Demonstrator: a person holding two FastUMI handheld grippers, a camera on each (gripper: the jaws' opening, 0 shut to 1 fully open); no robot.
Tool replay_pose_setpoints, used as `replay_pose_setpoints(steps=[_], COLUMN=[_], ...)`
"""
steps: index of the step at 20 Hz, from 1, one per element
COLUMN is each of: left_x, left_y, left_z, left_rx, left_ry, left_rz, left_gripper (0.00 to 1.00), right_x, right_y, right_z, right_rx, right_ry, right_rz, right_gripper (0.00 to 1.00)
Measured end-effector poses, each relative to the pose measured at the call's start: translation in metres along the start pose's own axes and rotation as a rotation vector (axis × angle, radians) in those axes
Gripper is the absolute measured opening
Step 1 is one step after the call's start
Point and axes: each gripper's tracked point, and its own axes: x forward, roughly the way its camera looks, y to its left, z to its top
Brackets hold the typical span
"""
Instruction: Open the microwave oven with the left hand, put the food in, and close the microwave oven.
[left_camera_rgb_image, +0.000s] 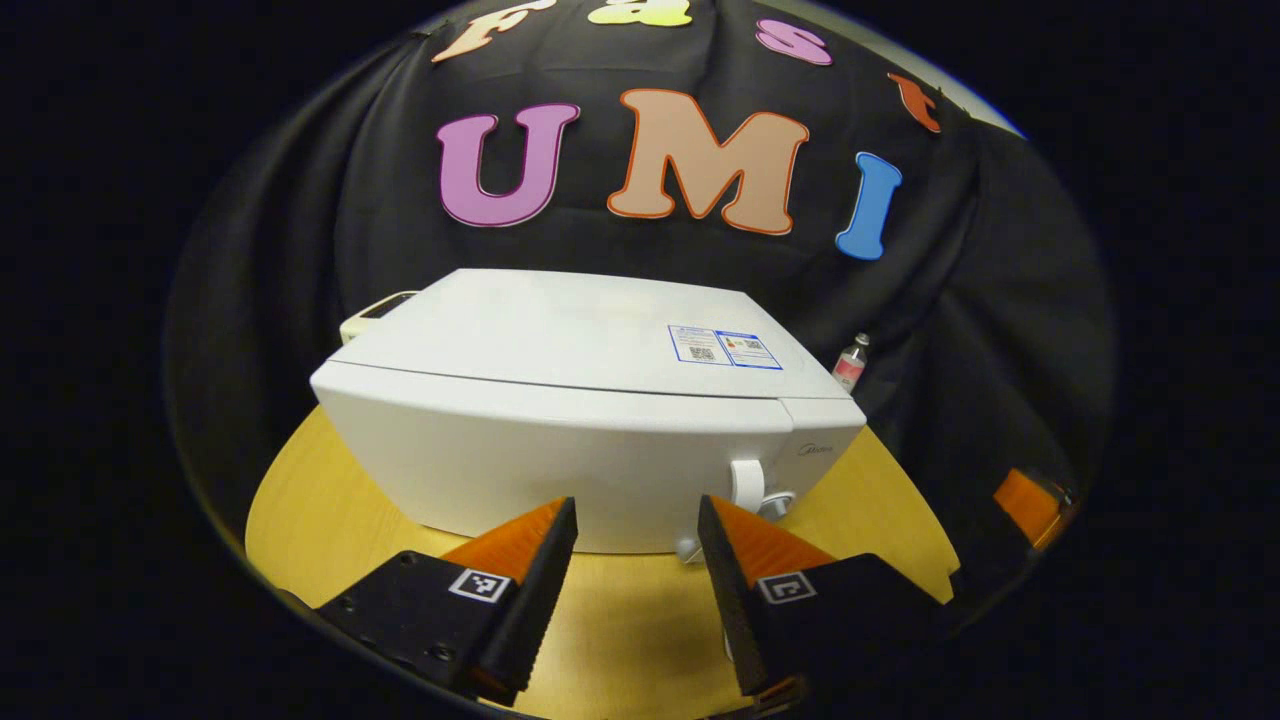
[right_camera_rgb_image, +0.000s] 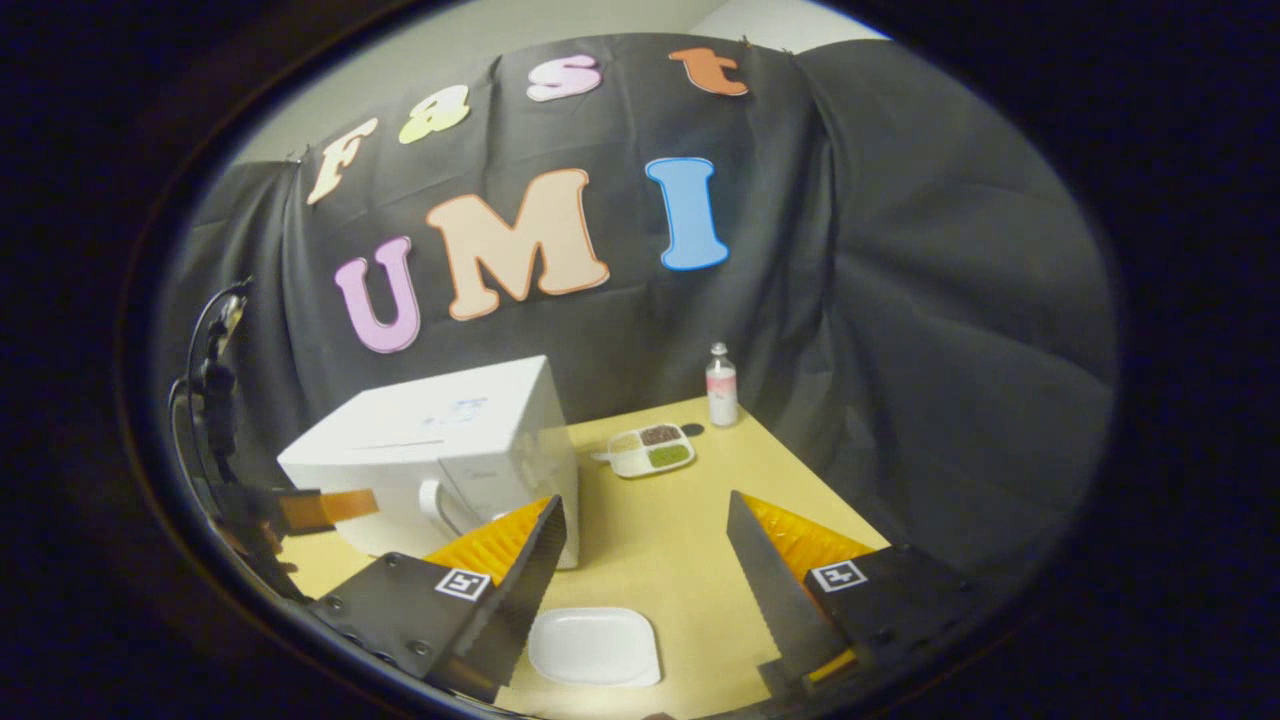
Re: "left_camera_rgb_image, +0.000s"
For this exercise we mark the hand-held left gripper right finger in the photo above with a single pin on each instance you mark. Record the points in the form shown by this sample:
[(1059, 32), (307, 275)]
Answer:
[(735, 600)]

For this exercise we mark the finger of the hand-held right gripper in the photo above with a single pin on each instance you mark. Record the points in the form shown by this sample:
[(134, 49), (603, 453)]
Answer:
[(1030, 505)]

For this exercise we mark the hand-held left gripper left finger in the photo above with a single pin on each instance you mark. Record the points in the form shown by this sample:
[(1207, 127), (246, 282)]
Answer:
[(530, 610)]

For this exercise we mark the white microwave oven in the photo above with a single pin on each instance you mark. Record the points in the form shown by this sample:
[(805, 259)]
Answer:
[(560, 400)]

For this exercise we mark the small bottle with pink label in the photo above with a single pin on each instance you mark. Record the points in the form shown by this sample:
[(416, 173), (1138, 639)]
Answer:
[(850, 368)]

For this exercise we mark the white toaster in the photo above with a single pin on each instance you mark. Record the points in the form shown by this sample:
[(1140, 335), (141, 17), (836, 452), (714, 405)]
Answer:
[(372, 315)]

